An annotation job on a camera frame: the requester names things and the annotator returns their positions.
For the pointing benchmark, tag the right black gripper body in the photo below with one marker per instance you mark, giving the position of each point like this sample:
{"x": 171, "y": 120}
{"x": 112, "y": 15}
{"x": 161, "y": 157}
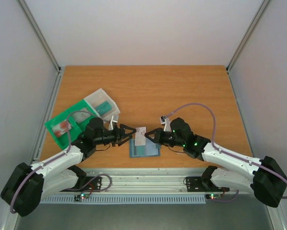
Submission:
{"x": 158, "y": 136}

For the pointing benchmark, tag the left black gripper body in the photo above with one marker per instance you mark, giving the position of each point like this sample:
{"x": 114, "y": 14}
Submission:
{"x": 108, "y": 139}

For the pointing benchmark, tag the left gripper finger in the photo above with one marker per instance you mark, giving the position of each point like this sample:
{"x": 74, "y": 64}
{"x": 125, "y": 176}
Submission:
{"x": 124, "y": 129}
{"x": 123, "y": 139}

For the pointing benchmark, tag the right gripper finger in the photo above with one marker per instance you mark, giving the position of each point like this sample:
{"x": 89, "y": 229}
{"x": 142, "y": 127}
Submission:
{"x": 155, "y": 132}
{"x": 150, "y": 142}

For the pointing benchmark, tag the white card red marks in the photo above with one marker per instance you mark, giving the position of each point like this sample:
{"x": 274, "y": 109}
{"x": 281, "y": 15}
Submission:
{"x": 140, "y": 139}

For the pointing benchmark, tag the teal card holder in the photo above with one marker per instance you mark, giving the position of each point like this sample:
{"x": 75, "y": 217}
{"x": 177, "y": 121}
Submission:
{"x": 150, "y": 149}

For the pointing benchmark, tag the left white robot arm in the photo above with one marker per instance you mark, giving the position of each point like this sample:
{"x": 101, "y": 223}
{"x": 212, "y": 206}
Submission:
{"x": 29, "y": 184}

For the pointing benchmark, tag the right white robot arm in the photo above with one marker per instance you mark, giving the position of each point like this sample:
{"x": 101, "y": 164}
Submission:
{"x": 262, "y": 178}

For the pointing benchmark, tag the teal card in bin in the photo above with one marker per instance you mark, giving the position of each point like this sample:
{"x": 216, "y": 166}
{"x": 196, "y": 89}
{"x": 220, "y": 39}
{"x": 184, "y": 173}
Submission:
{"x": 103, "y": 108}

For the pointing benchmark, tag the grey card in tray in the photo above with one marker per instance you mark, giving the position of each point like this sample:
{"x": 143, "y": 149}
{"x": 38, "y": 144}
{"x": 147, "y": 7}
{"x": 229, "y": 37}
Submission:
{"x": 81, "y": 115}

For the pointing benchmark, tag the red white card in tray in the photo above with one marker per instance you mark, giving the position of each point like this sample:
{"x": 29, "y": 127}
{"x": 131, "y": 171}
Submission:
{"x": 61, "y": 128}

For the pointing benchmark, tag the white translucent plastic bin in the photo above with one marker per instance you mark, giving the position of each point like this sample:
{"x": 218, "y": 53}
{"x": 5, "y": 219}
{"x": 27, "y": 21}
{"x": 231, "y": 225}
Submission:
{"x": 97, "y": 98}

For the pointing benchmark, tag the green plastic tray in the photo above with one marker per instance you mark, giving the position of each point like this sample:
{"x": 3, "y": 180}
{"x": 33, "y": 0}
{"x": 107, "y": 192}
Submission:
{"x": 76, "y": 129}

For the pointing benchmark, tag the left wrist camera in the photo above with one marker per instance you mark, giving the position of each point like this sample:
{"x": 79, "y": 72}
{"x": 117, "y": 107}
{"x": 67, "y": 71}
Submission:
{"x": 113, "y": 122}

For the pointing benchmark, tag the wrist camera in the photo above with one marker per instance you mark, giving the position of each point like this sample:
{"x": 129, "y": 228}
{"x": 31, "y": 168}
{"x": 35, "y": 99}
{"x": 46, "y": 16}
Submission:
{"x": 165, "y": 122}
{"x": 113, "y": 122}

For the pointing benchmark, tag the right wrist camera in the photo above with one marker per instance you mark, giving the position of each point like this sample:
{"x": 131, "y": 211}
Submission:
{"x": 165, "y": 122}

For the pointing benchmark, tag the aluminium front rail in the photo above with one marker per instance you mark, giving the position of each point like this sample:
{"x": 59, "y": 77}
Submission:
{"x": 135, "y": 180}

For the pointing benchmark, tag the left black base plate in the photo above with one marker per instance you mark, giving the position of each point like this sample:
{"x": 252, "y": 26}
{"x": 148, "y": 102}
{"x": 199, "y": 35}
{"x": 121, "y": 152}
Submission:
{"x": 93, "y": 184}

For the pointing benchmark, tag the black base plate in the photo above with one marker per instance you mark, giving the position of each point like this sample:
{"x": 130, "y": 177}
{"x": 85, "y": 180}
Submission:
{"x": 93, "y": 184}
{"x": 196, "y": 184}

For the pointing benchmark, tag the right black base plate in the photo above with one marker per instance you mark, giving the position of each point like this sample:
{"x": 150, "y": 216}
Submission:
{"x": 196, "y": 184}

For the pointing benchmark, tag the grey slotted cable duct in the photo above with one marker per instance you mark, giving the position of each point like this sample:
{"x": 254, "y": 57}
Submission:
{"x": 99, "y": 199}

